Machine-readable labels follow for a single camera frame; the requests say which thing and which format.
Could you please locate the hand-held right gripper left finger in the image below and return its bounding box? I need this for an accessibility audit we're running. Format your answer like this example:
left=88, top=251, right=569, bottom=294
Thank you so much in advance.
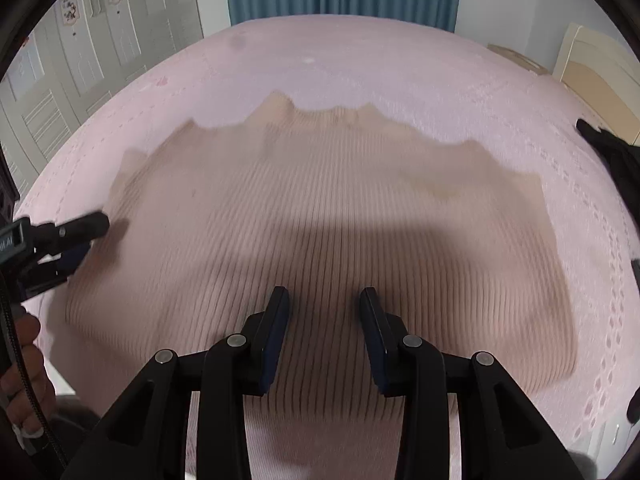
left=62, top=286, right=291, bottom=480

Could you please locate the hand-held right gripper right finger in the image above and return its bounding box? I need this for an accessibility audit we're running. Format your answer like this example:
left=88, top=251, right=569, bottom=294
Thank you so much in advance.
left=360, top=287, right=586, bottom=480

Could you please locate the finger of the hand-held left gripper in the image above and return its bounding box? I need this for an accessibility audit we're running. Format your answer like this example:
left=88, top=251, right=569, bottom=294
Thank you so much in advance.
left=30, top=211, right=111, bottom=257
left=22, top=241, right=93, bottom=302

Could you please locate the pink cable-knit sweater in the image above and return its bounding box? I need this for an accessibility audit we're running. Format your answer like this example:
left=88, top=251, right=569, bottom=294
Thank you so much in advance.
left=65, top=90, right=576, bottom=413

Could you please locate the person's left hand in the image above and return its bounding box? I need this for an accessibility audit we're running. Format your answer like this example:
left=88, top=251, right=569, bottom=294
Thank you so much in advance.
left=0, top=311, right=58, bottom=435

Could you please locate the white panelled wardrobe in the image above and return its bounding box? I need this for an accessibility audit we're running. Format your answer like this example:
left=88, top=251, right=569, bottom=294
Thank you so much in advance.
left=0, top=0, right=206, bottom=201

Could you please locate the bed with pink sheet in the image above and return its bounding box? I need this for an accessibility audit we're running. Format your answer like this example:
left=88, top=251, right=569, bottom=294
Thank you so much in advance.
left=10, top=15, right=640, bottom=480

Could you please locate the white bedside cabinet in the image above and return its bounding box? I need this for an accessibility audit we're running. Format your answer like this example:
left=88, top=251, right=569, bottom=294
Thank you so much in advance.
left=585, top=417, right=632, bottom=467

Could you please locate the black puffer jacket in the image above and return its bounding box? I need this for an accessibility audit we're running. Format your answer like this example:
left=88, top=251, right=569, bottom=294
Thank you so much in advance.
left=575, top=119, right=640, bottom=221

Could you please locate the cream wooden headboard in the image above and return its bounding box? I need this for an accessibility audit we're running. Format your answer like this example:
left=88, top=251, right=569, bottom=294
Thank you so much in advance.
left=552, top=22, right=640, bottom=146

